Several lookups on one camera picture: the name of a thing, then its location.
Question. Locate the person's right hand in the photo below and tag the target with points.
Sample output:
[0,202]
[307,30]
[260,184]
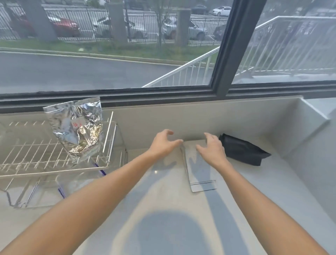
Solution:
[212,152]

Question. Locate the person's left hand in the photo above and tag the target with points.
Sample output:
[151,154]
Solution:
[161,145]

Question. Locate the person's left thumb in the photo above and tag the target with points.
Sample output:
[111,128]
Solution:
[177,143]

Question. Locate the person's right thumb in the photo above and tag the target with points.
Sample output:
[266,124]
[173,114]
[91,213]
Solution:
[201,151]

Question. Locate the person's right forearm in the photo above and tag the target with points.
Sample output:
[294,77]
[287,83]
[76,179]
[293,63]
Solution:
[262,207]

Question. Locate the person's left forearm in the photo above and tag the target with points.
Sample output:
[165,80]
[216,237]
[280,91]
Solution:
[86,202]

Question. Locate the flat silver foil pouch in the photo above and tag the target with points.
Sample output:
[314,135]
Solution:
[199,173]

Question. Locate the black pouch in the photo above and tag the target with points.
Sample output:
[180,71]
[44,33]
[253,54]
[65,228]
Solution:
[244,151]

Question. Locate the crumpled silver foil pouch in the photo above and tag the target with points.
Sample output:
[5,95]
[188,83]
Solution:
[76,126]

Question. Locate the silver car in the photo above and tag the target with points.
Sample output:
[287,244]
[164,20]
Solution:
[198,31]

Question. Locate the short tree trunk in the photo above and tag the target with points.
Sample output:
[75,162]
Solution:
[183,29]

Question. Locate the dark car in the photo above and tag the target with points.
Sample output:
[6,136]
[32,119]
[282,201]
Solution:
[220,32]

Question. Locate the white stair railing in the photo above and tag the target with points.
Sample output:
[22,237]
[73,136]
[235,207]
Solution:
[273,44]

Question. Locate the grey tree trunk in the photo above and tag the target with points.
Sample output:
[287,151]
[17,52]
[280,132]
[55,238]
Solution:
[118,23]

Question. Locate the small white car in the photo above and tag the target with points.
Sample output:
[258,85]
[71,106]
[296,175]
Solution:
[221,11]

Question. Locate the black metal fence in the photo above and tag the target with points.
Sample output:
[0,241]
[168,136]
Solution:
[86,31]

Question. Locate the red car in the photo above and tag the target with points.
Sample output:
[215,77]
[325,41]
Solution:
[63,25]

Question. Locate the thick tree trunk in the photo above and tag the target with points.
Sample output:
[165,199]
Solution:
[39,21]

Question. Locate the dark window frame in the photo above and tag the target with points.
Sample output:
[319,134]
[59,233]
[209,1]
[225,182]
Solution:
[223,65]

